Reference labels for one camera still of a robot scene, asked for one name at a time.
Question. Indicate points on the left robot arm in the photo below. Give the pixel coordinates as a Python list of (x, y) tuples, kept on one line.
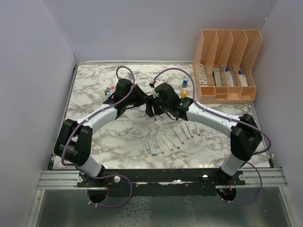
[(75, 137)]

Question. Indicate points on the magenta cap marker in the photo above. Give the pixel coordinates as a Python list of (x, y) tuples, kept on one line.
[(159, 143)]

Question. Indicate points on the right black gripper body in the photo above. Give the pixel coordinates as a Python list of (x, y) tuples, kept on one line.
[(160, 108)]

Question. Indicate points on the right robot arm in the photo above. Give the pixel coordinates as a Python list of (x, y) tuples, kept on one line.
[(244, 135)]

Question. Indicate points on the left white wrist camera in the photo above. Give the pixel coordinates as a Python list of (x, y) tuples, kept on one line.
[(129, 77)]

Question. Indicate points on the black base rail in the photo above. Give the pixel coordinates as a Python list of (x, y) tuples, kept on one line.
[(160, 182)]

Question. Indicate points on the peach plastic file organizer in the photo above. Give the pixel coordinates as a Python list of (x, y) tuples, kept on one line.
[(230, 51)]

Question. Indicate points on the yellow grey square stamp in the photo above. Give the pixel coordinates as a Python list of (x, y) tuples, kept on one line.
[(183, 93)]

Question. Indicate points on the brown cap marker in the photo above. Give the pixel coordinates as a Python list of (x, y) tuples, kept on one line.
[(189, 130)]

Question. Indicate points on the white box in organizer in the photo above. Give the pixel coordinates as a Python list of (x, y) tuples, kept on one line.
[(242, 79)]

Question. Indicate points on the light blue cap marker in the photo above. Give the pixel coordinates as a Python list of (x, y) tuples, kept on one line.
[(152, 146)]

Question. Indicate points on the blue grey round stamp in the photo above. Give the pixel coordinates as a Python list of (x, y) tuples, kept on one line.
[(185, 82)]

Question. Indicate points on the green cap marker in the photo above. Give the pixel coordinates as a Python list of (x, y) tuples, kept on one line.
[(144, 147), (197, 129)]

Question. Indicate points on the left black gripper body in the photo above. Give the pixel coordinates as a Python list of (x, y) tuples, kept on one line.
[(135, 97)]

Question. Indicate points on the pink cap marker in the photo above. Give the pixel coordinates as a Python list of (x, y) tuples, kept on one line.
[(166, 143)]

